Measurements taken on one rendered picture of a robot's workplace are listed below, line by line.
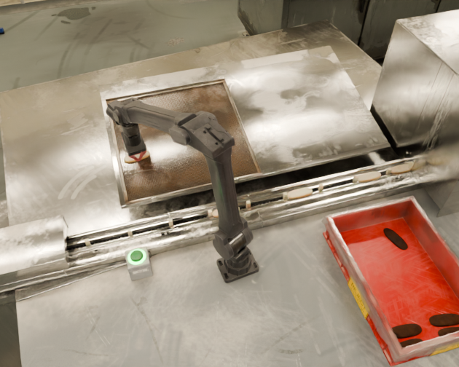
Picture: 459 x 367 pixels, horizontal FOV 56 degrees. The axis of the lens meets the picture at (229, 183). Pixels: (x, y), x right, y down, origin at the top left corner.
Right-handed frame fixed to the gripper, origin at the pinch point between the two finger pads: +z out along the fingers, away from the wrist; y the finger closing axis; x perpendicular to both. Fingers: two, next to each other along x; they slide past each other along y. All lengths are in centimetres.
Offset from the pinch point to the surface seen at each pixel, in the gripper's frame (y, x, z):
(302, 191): 36, 51, 2
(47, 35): -266, -24, 141
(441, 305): 90, 68, -4
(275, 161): 21, 47, 1
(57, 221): 17.9, -32.0, -2.8
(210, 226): 36.9, 14.2, 0.7
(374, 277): 74, 55, -1
